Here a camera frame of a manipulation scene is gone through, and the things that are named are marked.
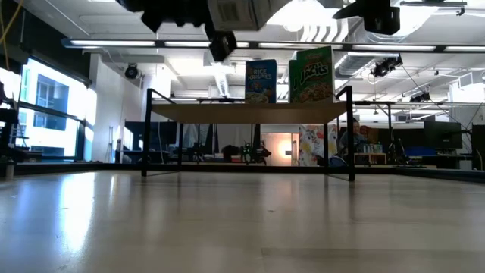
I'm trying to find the round black ceiling camera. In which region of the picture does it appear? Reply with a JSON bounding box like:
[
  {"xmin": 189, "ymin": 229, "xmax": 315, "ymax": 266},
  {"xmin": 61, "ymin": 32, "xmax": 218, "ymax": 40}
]
[{"xmin": 124, "ymin": 63, "xmax": 140, "ymax": 80}]

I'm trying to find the small grey cup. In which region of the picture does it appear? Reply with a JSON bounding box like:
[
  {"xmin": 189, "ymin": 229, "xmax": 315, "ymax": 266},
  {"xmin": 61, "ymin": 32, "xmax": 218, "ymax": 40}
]
[{"xmin": 4, "ymin": 158, "xmax": 16, "ymax": 181}]

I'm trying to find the person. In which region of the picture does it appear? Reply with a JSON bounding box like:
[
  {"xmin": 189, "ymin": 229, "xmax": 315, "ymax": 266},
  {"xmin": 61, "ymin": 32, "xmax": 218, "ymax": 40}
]
[{"xmin": 338, "ymin": 117, "xmax": 368, "ymax": 158}]

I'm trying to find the long ceiling light strip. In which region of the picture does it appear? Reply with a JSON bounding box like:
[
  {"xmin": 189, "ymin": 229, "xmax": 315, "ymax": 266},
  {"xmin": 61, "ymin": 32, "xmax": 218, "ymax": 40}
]
[{"xmin": 60, "ymin": 36, "xmax": 485, "ymax": 54}]

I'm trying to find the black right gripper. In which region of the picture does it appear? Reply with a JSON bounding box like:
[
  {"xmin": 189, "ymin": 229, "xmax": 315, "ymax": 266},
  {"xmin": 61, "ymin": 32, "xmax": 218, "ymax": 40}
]
[{"xmin": 332, "ymin": 0, "xmax": 402, "ymax": 36}]

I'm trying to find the black overhead camera rig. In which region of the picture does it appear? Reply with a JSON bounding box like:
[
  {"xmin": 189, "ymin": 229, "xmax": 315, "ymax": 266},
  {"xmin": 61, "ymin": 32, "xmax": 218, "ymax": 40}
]
[{"xmin": 370, "ymin": 55, "xmax": 404, "ymax": 79}]

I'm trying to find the blue Rice Krispies cereal box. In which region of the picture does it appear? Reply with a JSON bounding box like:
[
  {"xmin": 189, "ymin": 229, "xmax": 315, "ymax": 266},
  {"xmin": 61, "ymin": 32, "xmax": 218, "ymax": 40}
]
[{"xmin": 244, "ymin": 58, "xmax": 278, "ymax": 105}]

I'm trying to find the wooden shelf with black legs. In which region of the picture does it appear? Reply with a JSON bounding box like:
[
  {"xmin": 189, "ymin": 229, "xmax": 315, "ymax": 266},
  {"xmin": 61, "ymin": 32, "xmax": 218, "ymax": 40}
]
[{"xmin": 141, "ymin": 85, "xmax": 356, "ymax": 182}]

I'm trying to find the colourful cartoon banner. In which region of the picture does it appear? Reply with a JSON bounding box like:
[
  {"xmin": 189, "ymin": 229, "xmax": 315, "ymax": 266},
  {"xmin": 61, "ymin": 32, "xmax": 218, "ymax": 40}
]
[{"xmin": 298, "ymin": 124, "xmax": 339, "ymax": 168}]

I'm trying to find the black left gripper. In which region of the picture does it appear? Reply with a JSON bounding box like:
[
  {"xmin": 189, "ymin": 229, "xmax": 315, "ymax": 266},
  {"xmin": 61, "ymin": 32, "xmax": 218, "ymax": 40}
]
[{"xmin": 115, "ymin": 0, "xmax": 238, "ymax": 62}]

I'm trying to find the black metal table frame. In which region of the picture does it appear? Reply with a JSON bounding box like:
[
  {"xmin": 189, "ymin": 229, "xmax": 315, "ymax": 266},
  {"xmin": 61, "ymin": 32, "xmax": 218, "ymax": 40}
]
[{"xmin": 0, "ymin": 161, "xmax": 485, "ymax": 184}]

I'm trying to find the small wooden rack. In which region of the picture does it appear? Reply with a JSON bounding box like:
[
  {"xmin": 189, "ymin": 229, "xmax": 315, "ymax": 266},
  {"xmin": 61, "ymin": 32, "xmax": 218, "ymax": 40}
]
[{"xmin": 354, "ymin": 152, "xmax": 388, "ymax": 166}]

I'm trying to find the green Apple Jacks cereal box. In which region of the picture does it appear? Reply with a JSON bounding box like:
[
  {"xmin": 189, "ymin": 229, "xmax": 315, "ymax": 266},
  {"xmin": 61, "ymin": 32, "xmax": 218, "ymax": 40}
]
[
  {"xmin": 288, "ymin": 58, "xmax": 301, "ymax": 104},
  {"xmin": 295, "ymin": 45, "xmax": 336, "ymax": 104}
]

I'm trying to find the black computer monitor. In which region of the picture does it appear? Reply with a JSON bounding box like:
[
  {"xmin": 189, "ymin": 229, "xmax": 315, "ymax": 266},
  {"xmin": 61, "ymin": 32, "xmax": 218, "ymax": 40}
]
[{"xmin": 423, "ymin": 120, "xmax": 464, "ymax": 150}]

